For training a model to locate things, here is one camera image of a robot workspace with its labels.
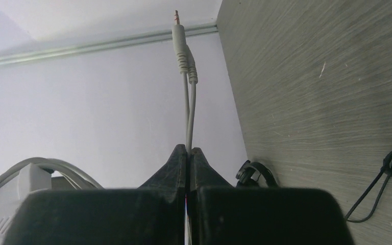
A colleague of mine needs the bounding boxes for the black headphone cable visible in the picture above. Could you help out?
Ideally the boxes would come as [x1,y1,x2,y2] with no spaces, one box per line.
[344,140,392,224]

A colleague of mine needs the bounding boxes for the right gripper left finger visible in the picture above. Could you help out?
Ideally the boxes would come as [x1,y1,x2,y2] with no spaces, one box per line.
[4,144,187,244]

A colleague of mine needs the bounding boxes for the white headphone cable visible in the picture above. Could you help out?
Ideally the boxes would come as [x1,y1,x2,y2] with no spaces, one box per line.
[171,10,199,153]

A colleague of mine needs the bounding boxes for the black headphones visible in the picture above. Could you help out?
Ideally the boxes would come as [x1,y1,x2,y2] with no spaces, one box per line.
[235,160,280,188]

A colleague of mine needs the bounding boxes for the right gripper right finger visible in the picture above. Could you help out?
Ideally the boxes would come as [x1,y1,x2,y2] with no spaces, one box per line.
[187,148,354,244]

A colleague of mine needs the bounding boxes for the small white headphones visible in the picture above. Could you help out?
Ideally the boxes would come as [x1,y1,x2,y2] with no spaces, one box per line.
[0,157,102,244]

